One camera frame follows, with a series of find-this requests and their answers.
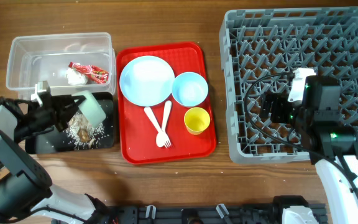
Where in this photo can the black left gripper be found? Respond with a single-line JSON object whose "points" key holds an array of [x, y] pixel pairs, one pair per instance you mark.
{"points": [[56, 104]]}

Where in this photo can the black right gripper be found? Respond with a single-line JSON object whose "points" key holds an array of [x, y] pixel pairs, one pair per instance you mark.
{"points": [[280, 101]]}

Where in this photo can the white tissue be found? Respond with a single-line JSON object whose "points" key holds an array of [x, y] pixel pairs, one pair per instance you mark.
{"points": [[75, 78]]}

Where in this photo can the red snack wrapper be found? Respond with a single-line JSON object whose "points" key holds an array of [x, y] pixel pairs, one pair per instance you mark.
{"points": [[96, 74]]}

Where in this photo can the yellow plastic cup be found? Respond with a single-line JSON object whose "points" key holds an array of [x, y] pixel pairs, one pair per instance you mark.
{"points": [[196, 120]]}

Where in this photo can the light blue bowl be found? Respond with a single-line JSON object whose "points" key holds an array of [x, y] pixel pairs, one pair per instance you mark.
{"points": [[190, 89]]}

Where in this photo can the pale green bowl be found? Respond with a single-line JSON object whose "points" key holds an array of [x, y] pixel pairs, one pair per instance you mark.
{"points": [[91, 109]]}

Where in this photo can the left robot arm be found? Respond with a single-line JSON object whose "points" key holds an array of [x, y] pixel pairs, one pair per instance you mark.
{"points": [[26, 189]]}

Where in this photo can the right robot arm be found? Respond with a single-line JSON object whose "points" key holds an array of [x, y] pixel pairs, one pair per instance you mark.
{"points": [[333, 146]]}

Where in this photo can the black food waste tray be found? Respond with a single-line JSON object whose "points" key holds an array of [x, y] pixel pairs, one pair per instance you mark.
{"points": [[56, 141]]}

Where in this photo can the grey dishwasher rack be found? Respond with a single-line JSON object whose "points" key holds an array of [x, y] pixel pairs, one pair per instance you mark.
{"points": [[258, 44]]}

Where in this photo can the clear plastic waste bin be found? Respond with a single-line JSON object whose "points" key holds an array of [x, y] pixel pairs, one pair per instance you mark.
{"points": [[46, 58]]}

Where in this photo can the white rice pile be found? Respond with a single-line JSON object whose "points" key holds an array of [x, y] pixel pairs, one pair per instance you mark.
{"points": [[77, 122]]}

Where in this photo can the brown dried mushroom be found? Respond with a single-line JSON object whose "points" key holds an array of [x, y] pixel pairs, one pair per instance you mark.
{"points": [[83, 135]]}

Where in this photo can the red plastic tray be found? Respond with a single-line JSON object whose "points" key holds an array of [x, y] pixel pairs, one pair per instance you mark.
{"points": [[137, 134]]}

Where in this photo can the light blue plate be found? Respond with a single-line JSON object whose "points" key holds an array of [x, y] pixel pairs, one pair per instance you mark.
{"points": [[147, 81]]}

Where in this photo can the white plastic spoon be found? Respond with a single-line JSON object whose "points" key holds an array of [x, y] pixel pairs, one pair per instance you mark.
{"points": [[160, 142]]}

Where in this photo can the white plastic fork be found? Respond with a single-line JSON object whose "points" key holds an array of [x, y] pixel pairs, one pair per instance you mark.
{"points": [[166, 114]]}

